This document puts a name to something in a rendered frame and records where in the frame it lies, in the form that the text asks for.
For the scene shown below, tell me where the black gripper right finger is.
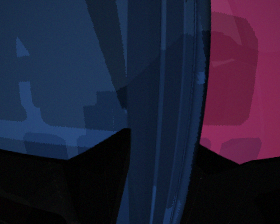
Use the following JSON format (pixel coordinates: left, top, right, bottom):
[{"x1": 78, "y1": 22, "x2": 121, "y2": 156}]
[{"x1": 180, "y1": 144, "x2": 280, "y2": 224}]

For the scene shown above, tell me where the blue plastic tray with grey wire bars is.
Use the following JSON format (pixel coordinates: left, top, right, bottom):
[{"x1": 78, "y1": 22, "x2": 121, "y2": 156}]
[{"x1": 0, "y1": 0, "x2": 211, "y2": 224}]

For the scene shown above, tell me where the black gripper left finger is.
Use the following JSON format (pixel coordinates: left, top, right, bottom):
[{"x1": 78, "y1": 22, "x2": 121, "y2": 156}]
[{"x1": 0, "y1": 128, "x2": 131, "y2": 224}]

